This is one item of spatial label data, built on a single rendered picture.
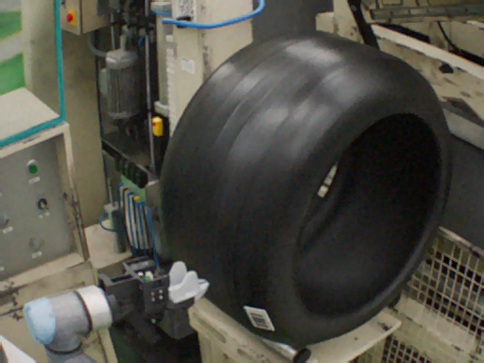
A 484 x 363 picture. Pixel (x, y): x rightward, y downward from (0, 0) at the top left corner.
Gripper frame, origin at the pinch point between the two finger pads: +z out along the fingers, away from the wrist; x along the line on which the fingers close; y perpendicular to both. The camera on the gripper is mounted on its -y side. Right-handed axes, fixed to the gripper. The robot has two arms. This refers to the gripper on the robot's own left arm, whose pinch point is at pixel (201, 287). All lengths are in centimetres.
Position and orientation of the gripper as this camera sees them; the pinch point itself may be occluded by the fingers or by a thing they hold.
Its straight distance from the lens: 120.3
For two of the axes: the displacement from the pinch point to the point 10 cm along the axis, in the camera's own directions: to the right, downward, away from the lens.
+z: 7.9, -2.1, 5.7
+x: -6.0, -3.6, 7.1
